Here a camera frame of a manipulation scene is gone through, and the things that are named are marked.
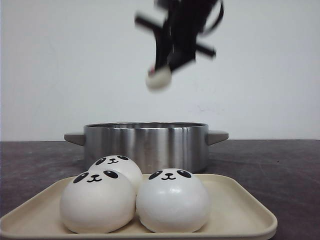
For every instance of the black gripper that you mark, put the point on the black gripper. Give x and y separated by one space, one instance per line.
176 37

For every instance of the beige plastic tray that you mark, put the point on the beige plastic tray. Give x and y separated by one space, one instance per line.
236 215

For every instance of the panda bun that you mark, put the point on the panda bun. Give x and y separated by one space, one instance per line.
173 200
121 164
97 201
159 79

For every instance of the stainless steel steamer pot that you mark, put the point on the stainless steel steamer pot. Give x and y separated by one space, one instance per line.
151 145

